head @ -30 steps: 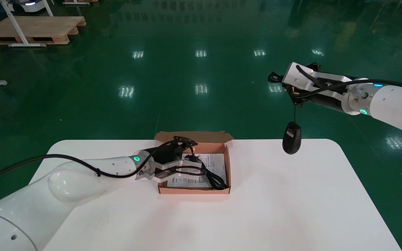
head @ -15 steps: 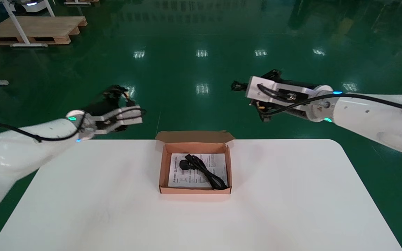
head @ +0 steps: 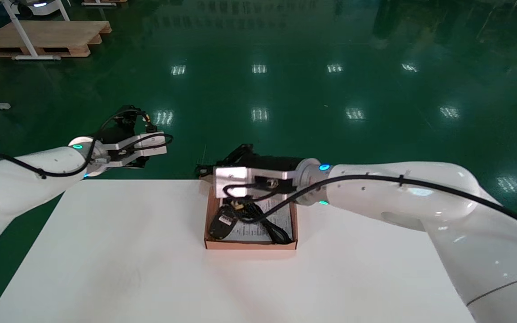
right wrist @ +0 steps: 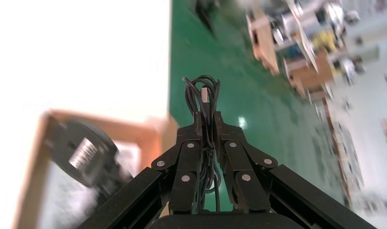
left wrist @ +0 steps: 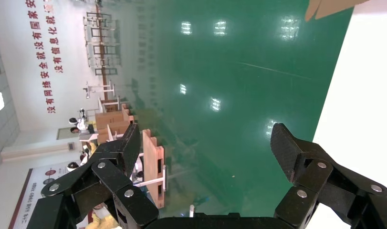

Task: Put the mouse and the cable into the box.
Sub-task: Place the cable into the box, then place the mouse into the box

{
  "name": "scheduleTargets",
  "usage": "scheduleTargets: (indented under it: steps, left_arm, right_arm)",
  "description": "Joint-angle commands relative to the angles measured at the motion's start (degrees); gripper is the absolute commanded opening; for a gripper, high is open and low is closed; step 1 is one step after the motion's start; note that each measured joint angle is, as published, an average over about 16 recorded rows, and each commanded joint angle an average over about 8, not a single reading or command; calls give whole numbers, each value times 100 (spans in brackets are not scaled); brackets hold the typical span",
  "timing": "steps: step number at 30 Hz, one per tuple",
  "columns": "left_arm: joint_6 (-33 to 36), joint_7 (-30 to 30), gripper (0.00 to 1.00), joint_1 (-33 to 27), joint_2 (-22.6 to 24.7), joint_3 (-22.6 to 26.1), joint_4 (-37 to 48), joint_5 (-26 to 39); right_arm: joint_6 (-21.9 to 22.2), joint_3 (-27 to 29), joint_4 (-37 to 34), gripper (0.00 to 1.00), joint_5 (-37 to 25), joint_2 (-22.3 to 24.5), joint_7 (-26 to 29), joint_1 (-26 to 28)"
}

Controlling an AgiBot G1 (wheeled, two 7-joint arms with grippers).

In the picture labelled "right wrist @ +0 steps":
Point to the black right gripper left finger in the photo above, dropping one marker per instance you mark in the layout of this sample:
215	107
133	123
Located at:
187	164

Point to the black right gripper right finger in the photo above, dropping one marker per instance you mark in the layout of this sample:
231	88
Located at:
240	164

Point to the black cloth-covered left gripper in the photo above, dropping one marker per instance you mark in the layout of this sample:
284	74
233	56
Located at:
82	151

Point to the open brown cardboard box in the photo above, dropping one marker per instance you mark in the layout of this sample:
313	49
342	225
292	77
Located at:
142	136

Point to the white printed instruction sheet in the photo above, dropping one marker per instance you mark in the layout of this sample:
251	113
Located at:
63	205

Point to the large wooden pallet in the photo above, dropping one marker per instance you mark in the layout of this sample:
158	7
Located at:
264	41

